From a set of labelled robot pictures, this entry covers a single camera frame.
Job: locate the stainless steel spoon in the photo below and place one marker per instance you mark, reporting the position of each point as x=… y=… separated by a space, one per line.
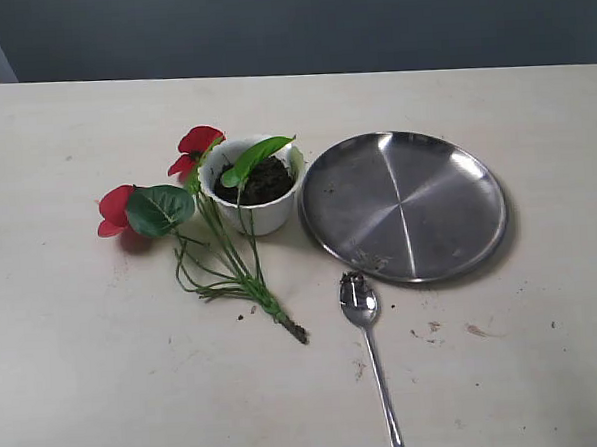
x=360 y=306

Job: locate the white plastic flower pot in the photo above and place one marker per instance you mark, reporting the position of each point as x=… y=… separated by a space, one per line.
x=264 y=218

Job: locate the round stainless steel plate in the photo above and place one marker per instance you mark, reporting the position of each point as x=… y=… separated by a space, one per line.
x=403 y=207

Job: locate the red artificial flower plant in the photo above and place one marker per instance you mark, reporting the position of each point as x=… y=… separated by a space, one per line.
x=213 y=259

